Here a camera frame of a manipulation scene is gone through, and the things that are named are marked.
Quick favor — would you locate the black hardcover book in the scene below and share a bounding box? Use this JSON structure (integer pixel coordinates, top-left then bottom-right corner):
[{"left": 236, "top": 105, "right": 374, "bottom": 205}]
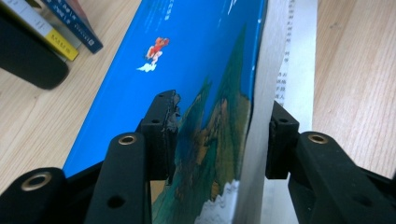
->
[{"left": 0, "top": 6, "right": 70, "bottom": 91}]

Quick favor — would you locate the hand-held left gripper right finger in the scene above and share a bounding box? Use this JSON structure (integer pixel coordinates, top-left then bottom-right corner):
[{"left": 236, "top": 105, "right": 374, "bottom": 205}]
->
[{"left": 265, "top": 100, "right": 302, "bottom": 180}]

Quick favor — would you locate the yellow book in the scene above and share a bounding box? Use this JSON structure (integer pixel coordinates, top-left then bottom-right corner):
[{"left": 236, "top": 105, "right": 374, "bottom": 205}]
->
[{"left": 0, "top": 0, "right": 79, "bottom": 62}]

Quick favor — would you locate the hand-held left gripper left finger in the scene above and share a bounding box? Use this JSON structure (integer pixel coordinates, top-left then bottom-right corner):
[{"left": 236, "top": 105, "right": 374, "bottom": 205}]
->
[{"left": 136, "top": 90, "right": 181, "bottom": 185}]

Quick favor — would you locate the bright blue mountain picture book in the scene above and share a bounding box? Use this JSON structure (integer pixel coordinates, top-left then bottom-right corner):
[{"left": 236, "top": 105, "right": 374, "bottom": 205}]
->
[{"left": 62, "top": 0, "right": 316, "bottom": 224}]

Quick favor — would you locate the dark red and blue illustrated book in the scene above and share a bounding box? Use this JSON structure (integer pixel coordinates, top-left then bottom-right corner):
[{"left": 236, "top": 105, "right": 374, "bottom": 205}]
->
[{"left": 41, "top": 0, "right": 105, "bottom": 54}]

